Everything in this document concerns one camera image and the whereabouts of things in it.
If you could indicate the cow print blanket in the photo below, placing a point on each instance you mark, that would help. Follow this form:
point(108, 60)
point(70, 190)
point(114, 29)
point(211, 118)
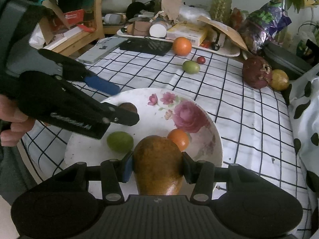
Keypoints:
point(303, 114)

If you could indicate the purple foil snack bag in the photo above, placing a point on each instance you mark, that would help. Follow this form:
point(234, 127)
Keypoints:
point(263, 24)

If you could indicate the large orange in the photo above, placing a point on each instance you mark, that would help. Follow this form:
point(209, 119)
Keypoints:
point(181, 46)

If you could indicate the clear plastic bag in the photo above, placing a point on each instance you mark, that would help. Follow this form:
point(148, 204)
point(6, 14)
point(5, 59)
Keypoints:
point(191, 14)

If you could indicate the green fruit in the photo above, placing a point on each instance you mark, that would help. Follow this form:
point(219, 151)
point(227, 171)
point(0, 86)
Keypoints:
point(191, 67)
point(120, 142)

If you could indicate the dark brown round fruit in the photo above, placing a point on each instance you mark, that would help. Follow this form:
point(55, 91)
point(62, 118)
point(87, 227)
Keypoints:
point(129, 107)

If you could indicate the brown paper envelope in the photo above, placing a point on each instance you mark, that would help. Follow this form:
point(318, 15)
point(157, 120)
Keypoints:
point(233, 35)

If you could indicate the white serving tray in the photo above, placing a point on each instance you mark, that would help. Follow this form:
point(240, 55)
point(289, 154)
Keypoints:
point(228, 50)

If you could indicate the brown mango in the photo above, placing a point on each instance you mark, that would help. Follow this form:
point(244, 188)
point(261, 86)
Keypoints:
point(157, 166)

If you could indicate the wooden chair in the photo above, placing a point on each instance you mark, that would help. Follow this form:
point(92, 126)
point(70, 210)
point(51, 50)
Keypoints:
point(71, 24)

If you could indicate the white cylinder bottle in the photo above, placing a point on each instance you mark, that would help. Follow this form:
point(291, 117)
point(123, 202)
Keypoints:
point(159, 29)

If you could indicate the dark red dragon fruit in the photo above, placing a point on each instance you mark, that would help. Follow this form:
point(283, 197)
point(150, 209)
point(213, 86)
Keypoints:
point(257, 72)

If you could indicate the yellow medicine box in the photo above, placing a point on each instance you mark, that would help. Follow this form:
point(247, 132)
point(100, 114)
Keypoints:
point(194, 33)

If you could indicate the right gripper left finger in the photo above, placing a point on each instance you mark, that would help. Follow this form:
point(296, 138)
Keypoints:
point(112, 173)

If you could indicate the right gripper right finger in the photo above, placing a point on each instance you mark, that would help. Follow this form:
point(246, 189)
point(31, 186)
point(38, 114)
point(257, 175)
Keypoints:
point(200, 173)

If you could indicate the person left hand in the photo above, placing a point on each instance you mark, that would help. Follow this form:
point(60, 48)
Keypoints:
point(20, 123)

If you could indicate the black zip case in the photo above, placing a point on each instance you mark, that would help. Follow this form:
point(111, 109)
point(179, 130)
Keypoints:
point(282, 59)

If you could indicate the small red fruit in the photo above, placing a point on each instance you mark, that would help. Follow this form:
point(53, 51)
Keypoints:
point(201, 60)

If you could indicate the silver smartphone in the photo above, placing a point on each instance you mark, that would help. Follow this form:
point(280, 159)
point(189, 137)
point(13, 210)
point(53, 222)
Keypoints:
point(101, 49)

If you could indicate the checkered white tablecloth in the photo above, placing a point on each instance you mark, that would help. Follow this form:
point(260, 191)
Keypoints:
point(254, 125)

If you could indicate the yellow pear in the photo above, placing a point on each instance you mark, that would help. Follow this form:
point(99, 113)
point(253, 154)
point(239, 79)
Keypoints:
point(280, 80)

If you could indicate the small orange tangerine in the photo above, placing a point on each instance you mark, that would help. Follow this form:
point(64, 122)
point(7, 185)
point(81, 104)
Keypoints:
point(180, 138)

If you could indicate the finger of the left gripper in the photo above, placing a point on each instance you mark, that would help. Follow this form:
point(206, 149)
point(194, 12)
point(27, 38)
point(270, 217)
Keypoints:
point(51, 97)
point(76, 71)

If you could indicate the white floral plate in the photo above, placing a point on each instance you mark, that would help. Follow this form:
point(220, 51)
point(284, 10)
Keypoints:
point(160, 112)

